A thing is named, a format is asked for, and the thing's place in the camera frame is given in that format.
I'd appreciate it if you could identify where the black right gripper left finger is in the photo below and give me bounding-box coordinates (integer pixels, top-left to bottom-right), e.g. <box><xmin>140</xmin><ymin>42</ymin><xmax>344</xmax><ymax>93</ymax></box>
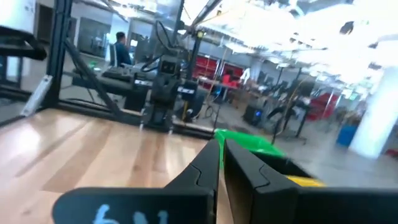
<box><xmin>52</xmin><ymin>139</ymin><xmax>220</xmax><ymax>224</ymax></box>

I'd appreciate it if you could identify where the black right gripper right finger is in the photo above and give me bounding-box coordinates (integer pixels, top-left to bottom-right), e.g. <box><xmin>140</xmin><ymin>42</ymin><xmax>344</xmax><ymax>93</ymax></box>
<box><xmin>224</xmin><ymin>139</ymin><xmax>398</xmax><ymax>224</ymax></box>

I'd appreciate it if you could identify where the yellow plastic basket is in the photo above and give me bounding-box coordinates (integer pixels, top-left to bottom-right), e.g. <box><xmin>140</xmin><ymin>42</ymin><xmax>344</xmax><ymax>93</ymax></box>
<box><xmin>285</xmin><ymin>175</ymin><xmax>326</xmax><ymax>188</ymax></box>

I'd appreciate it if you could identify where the green plastic basket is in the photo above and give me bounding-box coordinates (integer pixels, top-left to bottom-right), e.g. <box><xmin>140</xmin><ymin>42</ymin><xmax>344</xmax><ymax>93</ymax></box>
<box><xmin>214</xmin><ymin>128</ymin><xmax>285</xmax><ymax>170</ymax></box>

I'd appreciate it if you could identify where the red cabinet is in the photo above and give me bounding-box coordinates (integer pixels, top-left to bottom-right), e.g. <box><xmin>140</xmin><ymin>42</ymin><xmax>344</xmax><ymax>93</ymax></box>
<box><xmin>193</xmin><ymin>55</ymin><xmax>245</xmax><ymax>81</ymax></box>

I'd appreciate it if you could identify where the dark office desk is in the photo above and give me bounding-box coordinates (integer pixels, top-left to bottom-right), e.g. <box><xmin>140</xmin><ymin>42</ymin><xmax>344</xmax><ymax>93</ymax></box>
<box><xmin>72</xmin><ymin>67</ymin><xmax>150</xmax><ymax>94</ymax></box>

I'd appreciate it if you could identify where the person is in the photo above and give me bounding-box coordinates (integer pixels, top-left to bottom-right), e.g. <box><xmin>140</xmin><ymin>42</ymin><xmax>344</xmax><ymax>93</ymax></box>
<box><xmin>112</xmin><ymin>30</ymin><xmax>133</xmax><ymax>68</ymax></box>
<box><xmin>221</xmin><ymin>70</ymin><xmax>241</xmax><ymax>88</ymax></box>

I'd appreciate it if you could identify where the blue bin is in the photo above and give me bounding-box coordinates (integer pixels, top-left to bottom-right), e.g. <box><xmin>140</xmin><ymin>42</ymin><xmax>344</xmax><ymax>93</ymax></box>
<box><xmin>335</xmin><ymin>124</ymin><xmax>359</xmax><ymax>147</ymax></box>

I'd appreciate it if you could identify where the red tool cart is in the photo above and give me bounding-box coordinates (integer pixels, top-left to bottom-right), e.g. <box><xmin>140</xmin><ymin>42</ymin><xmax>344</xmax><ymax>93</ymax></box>
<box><xmin>306</xmin><ymin>92</ymin><xmax>340</xmax><ymax>121</ymax></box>

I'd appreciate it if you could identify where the white building column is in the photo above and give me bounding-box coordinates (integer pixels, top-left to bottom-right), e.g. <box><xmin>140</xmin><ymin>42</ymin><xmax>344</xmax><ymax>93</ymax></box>
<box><xmin>348</xmin><ymin>67</ymin><xmax>398</xmax><ymax>160</ymax></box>

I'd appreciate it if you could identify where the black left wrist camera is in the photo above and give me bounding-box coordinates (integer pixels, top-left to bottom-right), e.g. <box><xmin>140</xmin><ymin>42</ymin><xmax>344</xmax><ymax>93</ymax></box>
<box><xmin>157</xmin><ymin>57</ymin><xmax>181</xmax><ymax>75</ymax></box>

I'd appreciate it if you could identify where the black aluminium table frame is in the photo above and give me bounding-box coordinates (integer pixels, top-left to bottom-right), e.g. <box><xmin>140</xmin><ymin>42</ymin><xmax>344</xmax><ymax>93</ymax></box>
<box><xmin>0</xmin><ymin>0</ymin><xmax>215</xmax><ymax>140</ymax></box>

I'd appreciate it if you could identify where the silver metal bracket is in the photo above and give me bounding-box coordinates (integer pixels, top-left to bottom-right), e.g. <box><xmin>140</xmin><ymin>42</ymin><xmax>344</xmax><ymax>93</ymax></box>
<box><xmin>20</xmin><ymin>74</ymin><xmax>54</xmax><ymax>118</ymax></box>

